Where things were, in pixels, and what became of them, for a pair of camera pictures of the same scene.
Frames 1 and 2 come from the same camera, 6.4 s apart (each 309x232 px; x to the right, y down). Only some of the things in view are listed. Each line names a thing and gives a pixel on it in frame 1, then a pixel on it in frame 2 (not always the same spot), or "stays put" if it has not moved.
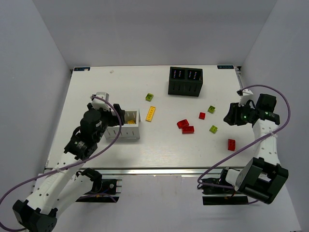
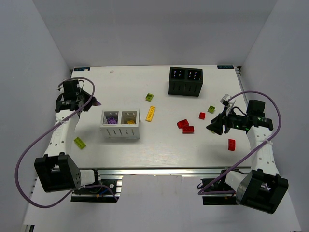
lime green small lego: (211, 109) stays put
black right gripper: (231, 114) to (222, 123)
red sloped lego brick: (182, 123) stays put
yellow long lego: (150, 113) stays put
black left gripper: (114, 115) to (86, 100)
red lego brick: (189, 129) stays put
